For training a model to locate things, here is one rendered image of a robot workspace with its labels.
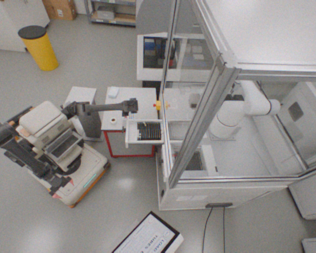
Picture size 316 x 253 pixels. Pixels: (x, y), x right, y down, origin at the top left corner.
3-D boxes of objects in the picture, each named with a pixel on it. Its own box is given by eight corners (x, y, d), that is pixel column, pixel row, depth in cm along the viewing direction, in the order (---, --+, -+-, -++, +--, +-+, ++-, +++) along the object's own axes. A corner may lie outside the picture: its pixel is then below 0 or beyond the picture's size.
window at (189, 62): (170, 175, 129) (218, 62, 51) (162, 93, 179) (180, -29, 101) (171, 175, 129) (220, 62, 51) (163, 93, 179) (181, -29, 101)
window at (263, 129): (177, 179, 117) (233, 77, 48) (177, 178, 118) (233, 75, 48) (298, 177, 125) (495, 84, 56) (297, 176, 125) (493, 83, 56)
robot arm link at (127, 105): (130, 97, 111) (131, 113, 112) (138, 98, 124) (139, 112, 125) (72, 102, 124) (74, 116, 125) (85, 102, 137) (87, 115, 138)
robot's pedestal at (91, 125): (81, 140, 251) (62, 104, 190) (87, 123, 269) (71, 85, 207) (102, 142, 252) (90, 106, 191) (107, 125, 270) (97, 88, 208)
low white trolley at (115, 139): (110, 161, 236) (100, 129, 175) (115, 123, 272) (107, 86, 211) (154, 160, 242) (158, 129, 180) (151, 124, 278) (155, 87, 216)
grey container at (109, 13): (97, 18, 438) (96, 10, 424) (100, 12, 455) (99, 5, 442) (114, 20, 439) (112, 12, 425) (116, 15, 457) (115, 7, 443)
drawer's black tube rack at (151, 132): (137, 141, 161) (137, 137, 156) (137, 126, 171) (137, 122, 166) (160, 141, 163) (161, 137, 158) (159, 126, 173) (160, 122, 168)
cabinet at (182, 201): (157, 213, 203) (166, 196, 139) (154, 137, 263) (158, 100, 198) (236, 210, 212) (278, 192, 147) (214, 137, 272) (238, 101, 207)
